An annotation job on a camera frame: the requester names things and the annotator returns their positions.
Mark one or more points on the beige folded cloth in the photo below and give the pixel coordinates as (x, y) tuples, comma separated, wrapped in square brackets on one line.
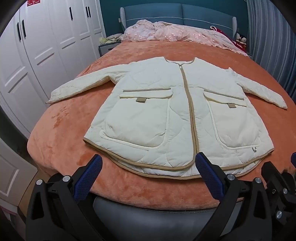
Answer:
[(111, 38)]

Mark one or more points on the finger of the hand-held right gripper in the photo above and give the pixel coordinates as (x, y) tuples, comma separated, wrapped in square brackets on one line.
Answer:
[(272, 173), (293, 158)]

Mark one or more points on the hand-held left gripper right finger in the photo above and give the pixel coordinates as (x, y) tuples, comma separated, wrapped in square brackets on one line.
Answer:
[(208, 178)]

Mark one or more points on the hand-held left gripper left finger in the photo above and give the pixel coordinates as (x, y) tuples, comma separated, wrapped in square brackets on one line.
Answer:
[(89, 179)]

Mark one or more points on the red plush toys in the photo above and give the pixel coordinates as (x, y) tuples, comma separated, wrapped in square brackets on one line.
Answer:
[(241, 41)]

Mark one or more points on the white door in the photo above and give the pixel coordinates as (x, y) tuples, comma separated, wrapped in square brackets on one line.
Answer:
[(13, 169)]

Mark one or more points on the blue upholstered headboard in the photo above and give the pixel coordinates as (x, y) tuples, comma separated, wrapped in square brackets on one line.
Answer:
[(161, 14)]

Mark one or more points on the dark nightstand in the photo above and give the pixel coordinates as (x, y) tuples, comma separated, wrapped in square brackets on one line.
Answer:
[(107, 47)]

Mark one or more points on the pink floral quilt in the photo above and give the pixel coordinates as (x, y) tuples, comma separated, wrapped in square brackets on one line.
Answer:
[(175, 33)]

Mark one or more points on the cream quilted jacket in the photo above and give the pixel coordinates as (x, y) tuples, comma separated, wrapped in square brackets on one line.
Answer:
[(161, 120)]

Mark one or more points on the red paper wardrobe decoration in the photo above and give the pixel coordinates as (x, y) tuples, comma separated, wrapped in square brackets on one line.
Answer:
[(32, 2)]

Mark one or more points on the red bag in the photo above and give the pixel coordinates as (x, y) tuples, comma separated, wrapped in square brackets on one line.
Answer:
[(215, 28)]

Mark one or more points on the grey curtain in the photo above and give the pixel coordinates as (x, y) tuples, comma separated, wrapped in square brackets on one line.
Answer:
[(270, 39)]

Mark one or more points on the white wardrobe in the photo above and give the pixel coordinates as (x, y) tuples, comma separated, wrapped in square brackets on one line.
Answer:
[(41, 46)]

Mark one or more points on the orange plush blanket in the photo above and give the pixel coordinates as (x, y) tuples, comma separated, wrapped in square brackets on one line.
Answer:
[(120, 58)]

